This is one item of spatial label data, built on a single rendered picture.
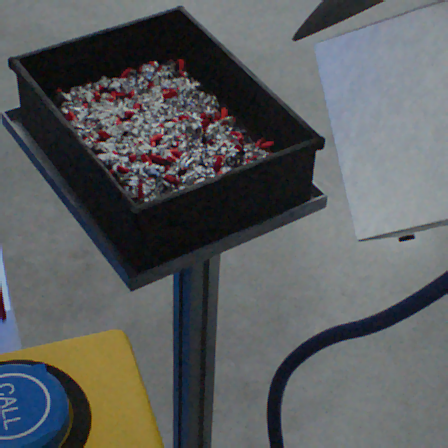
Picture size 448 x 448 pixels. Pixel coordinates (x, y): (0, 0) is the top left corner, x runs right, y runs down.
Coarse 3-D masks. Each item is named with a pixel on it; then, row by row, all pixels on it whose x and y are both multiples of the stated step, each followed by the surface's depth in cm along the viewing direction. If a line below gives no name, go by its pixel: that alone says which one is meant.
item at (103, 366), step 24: (96, 336) 40; (120, 336) 40; (0, 360) 39; (24, 360) 39; (48, 360) 39; (72, 360) 39; (96, 360) 39; (120, 360) 40; (72, 384) 38; (96, 384) 39; (120, 384) 39; (144, 384) 39; (72, 408) 38; (96, 408) 38; (120, 408) 38; (144, 408) 38; (72, 432) 37; (96, 432) 37; (120, 432) 37; (144, 432) 37
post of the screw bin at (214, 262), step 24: (216, 264) 88; (192, 288) 88; (216, 288) 90; (192, 312) 90; (216, 312) 92; (192, 336) 92; (216, 336) 95; (192, 360) 95; (192, 384) 97; (192, 408) 100; (192, 432) 103
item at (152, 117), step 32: (160, 64) 92; (64, 96) 88; (96, 96) 88; (128, 96) 88; (160, 96) 88; (192, 96) 89; (96, 128) 85; (128, 128) 85; (160, 128) 85; (224, 128) 85; (128, 160) 82; (160, 160) 82; (192, 160) 82; (224, 160) 82; (128, 192) 80; (160, 192) 80
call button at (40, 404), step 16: (0, 368) 38; (16, 368) 38; (32, 368) 38; (0, 384) 37; (16, 384) 37; (32, 384) 37; (48, 384) 37; (0, 400) 37; (16, 400) 37; (32, 400) 37; (48, 400) 37; (64, 400) 37; (0, 416) 36; (16, 416) 36; (32, 416) 36; (48, 416) 36; (64, 416) 37; (0, 432) 36; (16, 432) 36; (32, 432) 36; (48, 432) 36; (64, 432) 37
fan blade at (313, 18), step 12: (324, 0) 85; (336, 0) 82; (348, 0) 80; (360, 0) 78; (372, 0) 76; (384, 0) 75; (312, 12) 84; (324, 12) 81; (336, 12) 79; (348, 12) 78; (360, 12) 77; (312, 24) 81; (324, 24) 79; (300, 36) 81
